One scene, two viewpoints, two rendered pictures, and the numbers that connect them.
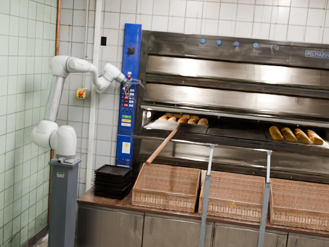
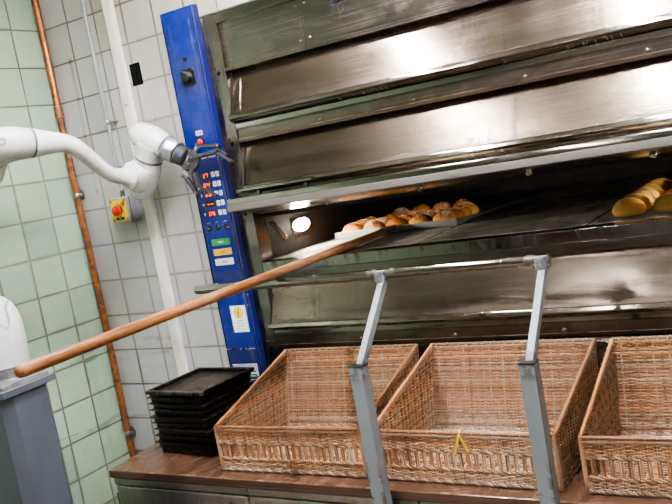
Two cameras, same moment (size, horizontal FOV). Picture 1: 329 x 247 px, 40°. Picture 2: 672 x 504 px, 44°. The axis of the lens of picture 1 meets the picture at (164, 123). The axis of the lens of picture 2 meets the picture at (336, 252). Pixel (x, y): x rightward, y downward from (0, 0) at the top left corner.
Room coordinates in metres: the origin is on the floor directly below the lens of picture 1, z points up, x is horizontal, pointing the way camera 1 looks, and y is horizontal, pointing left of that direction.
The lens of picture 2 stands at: (1.58, -1.28, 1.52)
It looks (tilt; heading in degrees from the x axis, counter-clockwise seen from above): 7 degrees down; 24
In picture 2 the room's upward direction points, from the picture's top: 10 degrees counter-clockwise
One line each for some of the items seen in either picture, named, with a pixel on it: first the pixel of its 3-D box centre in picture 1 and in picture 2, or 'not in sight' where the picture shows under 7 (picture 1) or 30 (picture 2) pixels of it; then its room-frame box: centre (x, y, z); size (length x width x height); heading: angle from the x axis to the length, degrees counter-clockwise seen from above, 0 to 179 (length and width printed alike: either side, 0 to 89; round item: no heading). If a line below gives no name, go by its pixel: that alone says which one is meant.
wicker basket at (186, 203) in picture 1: (167, 186); (321, 405); (3.98, -0.07, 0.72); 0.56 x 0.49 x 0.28; 82
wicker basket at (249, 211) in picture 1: (232, 194); (488, 407); (3.89, -0.66, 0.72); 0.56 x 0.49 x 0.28; 81
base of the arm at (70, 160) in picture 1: (64, 157); (1, 376); (3.48, 0.76, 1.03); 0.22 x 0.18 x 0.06; 172
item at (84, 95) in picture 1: (82, 93); (125, 209); (4.33, 0.81, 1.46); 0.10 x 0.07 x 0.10; 82
